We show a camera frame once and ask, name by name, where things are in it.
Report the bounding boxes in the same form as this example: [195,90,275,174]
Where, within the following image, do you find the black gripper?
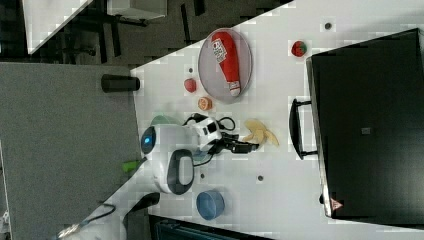
[213,133,259,154]

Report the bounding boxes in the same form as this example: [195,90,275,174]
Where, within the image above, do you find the yellow peeled banana toy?
[243,119,279,146]

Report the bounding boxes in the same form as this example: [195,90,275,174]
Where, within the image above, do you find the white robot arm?
[52,113,259,240]

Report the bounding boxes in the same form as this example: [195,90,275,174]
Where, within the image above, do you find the green mug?
[193,150,211,165]

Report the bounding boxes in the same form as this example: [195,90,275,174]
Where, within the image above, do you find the orange half toy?
[198,97,213,111]

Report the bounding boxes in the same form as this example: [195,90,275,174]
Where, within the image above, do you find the blue cup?
[196,190,225,221]

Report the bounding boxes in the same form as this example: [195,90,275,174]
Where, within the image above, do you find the grey oval plate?
[198,28,252,104]

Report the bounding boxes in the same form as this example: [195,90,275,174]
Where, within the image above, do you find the large green bowl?
[150,115,181,126]

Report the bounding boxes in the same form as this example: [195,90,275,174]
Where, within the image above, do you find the red ketchup bottle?
[212,31,241,96]

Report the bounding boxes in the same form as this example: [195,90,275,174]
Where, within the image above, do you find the black cylinder lower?
[124,192,160,220]

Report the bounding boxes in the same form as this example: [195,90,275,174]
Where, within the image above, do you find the black cylinder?
[101,74,141,93]
[124,192,160,220]

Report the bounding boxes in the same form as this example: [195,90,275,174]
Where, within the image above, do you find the green marker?
[122,161,140,173]

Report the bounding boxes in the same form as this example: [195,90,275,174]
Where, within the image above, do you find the red green strawberry toy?
[291,41,307,57]

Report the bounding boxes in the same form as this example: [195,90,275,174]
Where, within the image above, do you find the black oven appliance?
[307,29,424,229]

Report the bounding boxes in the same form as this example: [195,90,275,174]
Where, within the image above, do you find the black cylinder upper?
[101,74,141,93]

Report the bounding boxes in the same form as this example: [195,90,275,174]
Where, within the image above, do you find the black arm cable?
[182,113,236,132]

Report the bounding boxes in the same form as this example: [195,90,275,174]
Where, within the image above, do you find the black oven handle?
[289,99,318,160]

